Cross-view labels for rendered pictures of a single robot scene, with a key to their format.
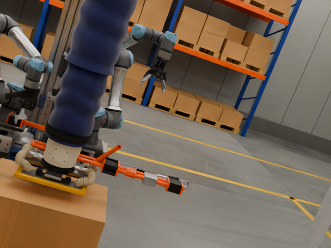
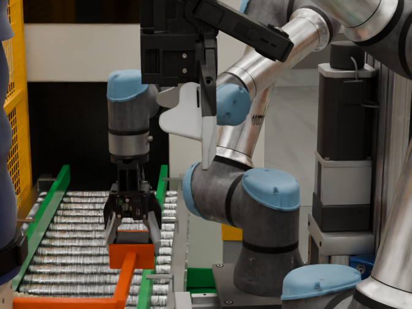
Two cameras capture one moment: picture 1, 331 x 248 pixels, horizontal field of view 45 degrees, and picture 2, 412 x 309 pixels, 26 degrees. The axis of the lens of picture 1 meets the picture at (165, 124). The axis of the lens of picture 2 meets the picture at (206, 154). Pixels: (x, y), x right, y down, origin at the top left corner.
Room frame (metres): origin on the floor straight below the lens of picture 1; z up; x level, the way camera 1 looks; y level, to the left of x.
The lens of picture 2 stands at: (2.52, -0.80, 1.78)
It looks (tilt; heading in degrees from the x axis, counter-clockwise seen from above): 15 degrees down; 102
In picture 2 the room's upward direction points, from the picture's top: straight up
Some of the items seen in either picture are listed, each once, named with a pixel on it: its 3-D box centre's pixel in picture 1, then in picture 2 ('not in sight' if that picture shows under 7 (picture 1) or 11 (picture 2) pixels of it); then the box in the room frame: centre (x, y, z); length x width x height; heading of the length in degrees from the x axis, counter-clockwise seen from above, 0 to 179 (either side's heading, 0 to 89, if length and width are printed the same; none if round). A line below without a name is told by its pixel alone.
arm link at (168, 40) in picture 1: (168, 42); not in sight; (2.31, 0.15, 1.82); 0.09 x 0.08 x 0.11; 42
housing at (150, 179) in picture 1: (149, 179); not in sight; (1.94, -0.02, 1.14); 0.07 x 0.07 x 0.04; 10
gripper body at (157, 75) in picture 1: (159, 68); (179, 29); (2.30, 0.14, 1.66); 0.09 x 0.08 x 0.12; 16
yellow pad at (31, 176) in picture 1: (52, 177); not in sight; (1.76, 0.42, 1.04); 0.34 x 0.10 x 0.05; 100
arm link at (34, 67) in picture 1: (35, 69); (129, 101); (2.06, 0.75, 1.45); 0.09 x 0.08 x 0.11; 61
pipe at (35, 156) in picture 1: (58, 163); not in sight; (1.86, 0.44, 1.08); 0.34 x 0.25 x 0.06; 100
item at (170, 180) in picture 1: (174, 186); not in sight; (1.96, -0.16, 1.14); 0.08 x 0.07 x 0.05; 100
